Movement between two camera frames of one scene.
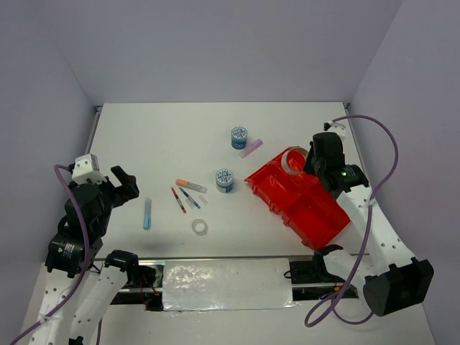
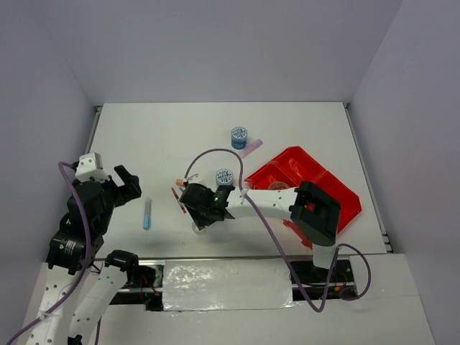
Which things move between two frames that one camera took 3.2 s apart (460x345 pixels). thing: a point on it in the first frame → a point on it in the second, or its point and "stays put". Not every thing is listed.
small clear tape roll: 199,226 stays put
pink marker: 250,149 stays put
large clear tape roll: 294,159 → 278,185
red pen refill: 181,205 stays put
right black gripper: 308,167 → 200,220
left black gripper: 129,190 stays put
